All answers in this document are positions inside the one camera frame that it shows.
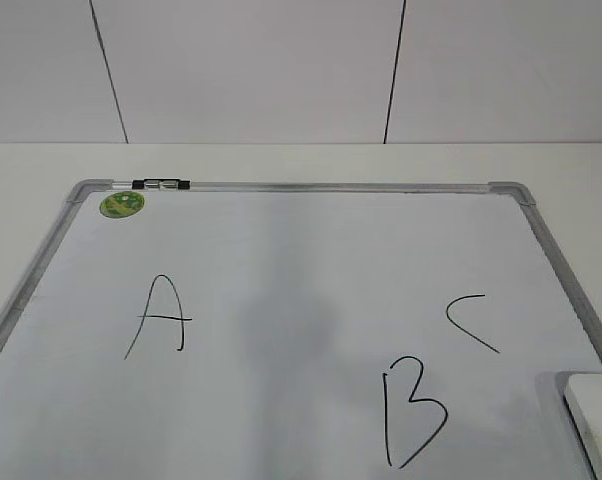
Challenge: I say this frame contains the black and silver hanging clip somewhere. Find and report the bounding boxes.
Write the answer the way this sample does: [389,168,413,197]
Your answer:
[131,178,191,191]

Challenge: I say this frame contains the white board with grey frame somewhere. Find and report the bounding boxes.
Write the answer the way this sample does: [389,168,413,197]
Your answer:
[0,180,602,479]

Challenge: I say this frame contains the round green magnet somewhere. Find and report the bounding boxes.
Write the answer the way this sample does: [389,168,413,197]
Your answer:
[99,191,145,219]

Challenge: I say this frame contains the white board eraser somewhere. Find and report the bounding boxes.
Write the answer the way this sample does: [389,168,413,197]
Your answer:
[564,373,602,479]

